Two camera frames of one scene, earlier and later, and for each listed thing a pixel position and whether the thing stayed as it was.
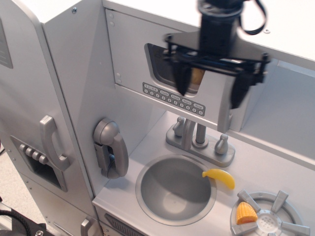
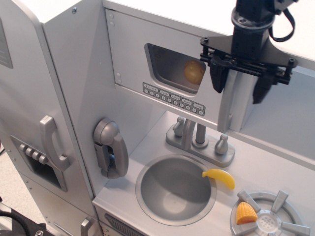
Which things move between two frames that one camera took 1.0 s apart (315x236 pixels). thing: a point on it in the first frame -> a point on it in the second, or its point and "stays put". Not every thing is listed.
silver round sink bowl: [171, 190] stays put
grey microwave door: [140, 63] stays put
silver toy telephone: [110, 149] stays put
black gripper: [217, 43] -> [249, 50]
